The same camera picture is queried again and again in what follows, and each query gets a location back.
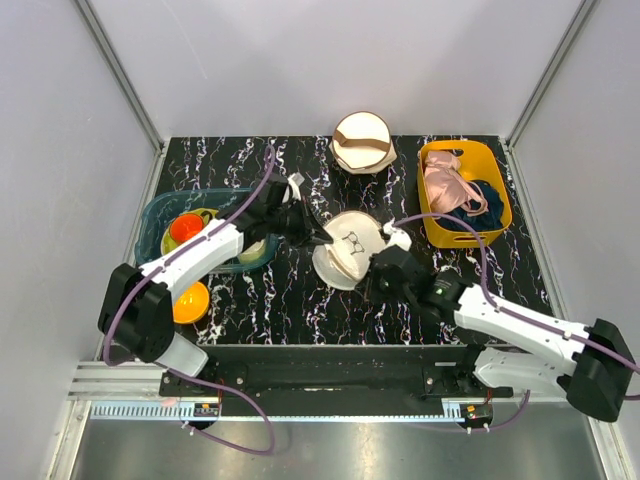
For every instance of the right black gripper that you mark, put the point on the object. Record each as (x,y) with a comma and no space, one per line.
(372,285)

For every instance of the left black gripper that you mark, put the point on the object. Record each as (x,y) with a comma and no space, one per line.
(310,230)

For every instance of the white mesh laundry bag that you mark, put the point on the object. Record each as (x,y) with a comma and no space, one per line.
(344,263)

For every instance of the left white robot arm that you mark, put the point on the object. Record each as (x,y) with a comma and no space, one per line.
(137,311)

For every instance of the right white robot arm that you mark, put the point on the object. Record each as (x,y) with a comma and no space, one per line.
(590,365)

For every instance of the pink bra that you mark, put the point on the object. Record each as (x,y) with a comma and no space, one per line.
(446,189)

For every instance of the beige folded laundry bag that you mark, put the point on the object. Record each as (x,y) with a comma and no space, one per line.
(362,144)

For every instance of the dark blue bra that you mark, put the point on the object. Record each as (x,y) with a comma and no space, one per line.
(479,218)

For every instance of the cream white cup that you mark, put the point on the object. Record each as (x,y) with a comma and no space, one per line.
(253,253)

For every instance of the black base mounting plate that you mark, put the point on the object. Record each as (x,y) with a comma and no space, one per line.
(421,371)

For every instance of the orange cup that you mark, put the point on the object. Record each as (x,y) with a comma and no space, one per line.
(185,226)

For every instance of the yellow plastic basket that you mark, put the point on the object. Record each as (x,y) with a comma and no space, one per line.
(477,163)

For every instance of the yellow orange bowl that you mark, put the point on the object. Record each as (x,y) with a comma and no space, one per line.
(192,305)

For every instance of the teal transparent plastic bin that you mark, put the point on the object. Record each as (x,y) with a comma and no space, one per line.
(166,207)

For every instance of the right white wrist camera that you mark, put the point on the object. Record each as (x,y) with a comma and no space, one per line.
(395,236)

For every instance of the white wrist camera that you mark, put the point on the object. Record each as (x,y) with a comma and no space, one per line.
(395,236)
(292,190)

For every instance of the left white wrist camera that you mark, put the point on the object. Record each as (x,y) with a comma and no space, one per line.
(292,190)

